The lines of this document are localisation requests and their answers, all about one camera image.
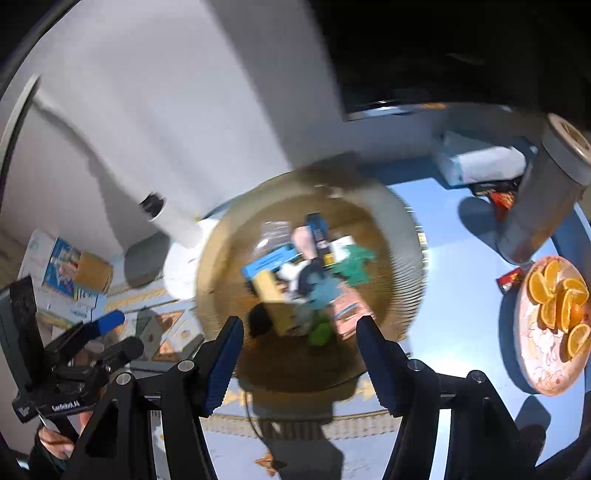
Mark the white dotted packet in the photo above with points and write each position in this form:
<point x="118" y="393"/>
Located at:
<point x="287" y="277"/>

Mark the white tissue pack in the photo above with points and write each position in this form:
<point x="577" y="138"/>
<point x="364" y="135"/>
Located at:
<point x="480" y="157"/>

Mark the grey cylindrical canister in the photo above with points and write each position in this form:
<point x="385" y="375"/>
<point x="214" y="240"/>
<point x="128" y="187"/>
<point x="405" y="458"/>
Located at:
<point x="538" y="198"/>

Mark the bright green small toy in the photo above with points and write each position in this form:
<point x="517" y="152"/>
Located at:
<point x="321" y="332"/>

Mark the amber ribbed glass plate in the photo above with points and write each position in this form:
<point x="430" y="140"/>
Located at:
<point x="378" y="221"/>

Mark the small red and black packet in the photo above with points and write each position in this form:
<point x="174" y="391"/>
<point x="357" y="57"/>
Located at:
<point x="510" y="281"/>

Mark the blue and white paper box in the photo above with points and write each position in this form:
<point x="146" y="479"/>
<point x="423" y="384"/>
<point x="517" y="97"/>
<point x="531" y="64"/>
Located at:
<point x="53" y="265"/>

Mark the person's left hand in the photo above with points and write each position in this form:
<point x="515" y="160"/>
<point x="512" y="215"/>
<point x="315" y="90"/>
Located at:
<point x="57" y="441"/>

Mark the white desk lamp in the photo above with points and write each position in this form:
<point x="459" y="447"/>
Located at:
<point x="180" y="226"/>

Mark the pink floral plate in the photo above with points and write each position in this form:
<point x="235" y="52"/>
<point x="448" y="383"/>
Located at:
<point x="545" y="355"/>

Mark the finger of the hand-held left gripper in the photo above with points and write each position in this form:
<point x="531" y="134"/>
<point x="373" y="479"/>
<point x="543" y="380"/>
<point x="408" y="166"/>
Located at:
<point x="108" y="321"/>
<point x="122" y="350"/>

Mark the pink small box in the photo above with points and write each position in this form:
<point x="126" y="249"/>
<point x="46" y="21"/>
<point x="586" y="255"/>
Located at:
<point x="348" y="311"/>

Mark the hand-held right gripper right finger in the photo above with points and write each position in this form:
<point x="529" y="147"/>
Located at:
<point x="376" y="369"/>

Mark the black-haired doll figurine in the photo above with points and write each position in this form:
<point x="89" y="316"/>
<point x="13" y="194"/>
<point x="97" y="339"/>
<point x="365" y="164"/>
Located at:
<point x="260" y="319"/>

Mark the green translucent figurine piece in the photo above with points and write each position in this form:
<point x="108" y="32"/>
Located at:
<point x="358" y="265"/>

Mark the blue translucent figurine piece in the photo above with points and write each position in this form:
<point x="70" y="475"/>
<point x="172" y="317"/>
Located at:
<point x="325" y="290"/>

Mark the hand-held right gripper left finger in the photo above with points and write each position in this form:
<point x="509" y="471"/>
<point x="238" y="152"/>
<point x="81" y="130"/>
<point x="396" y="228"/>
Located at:
<point x="224" y="369"/>

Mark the yellow small box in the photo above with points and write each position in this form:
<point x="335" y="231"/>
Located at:
<point x="274" y="300"/>

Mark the red and black snack packet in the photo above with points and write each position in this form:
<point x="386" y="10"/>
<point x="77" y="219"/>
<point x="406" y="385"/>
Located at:
<point x="501" y="196"/>

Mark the pale pink figurine part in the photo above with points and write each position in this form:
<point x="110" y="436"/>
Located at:
<point x="304" y="242"/>

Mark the brown cardboard box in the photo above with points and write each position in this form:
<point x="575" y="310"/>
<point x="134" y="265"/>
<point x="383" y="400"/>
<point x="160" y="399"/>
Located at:
<point x="94" y="274"/>

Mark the pile of orange slices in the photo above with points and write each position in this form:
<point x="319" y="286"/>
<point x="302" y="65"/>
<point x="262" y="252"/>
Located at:
<point x="561" y="304"/>

